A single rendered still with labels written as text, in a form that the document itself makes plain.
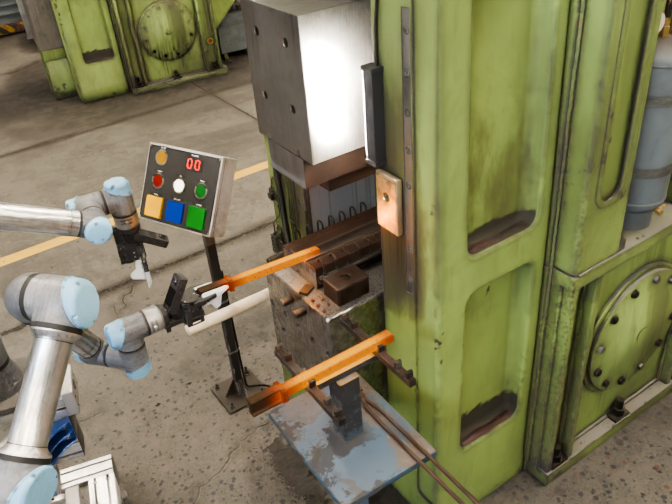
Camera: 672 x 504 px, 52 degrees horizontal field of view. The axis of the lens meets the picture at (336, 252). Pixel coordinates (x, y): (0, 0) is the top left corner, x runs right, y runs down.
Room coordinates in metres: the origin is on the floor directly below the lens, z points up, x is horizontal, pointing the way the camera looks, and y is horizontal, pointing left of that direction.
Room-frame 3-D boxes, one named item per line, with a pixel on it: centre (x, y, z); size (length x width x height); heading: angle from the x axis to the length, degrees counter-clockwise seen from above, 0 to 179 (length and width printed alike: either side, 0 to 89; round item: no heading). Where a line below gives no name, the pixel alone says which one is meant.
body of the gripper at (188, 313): (1.58, 0.46, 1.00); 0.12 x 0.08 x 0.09; 122
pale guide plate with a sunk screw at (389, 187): (1.62, -0.16, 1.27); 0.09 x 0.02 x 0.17; 32
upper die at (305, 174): (1.93, -0.06, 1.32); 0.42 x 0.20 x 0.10; 122
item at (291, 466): (1.79, 0.16, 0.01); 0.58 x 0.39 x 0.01; 32
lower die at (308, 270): (1.93, -0.06, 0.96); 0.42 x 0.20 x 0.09; 122
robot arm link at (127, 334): (1.49, 0.60, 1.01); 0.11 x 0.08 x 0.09; 122
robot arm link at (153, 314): (1.53, 0.53, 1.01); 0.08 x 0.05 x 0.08; 32
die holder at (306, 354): (1.88, -0.09, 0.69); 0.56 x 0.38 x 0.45; 122
